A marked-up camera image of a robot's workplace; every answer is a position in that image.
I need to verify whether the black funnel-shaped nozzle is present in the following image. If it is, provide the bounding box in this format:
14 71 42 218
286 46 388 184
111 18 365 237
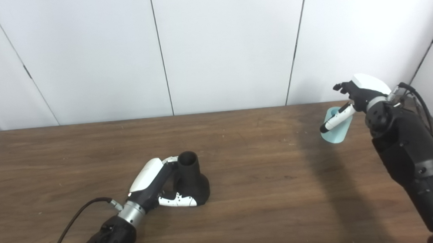
171 150 211 208

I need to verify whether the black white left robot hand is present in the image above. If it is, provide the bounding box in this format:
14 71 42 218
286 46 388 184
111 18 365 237
126 155 198 215

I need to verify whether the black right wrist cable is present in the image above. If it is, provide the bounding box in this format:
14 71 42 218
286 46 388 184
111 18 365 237
398 81 433 164

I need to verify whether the light-blue cylindrical hose piece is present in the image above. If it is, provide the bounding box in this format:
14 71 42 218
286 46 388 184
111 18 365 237
320 106 354 145

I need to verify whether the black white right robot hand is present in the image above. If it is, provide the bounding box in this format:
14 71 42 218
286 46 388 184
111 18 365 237
317 72 394 134

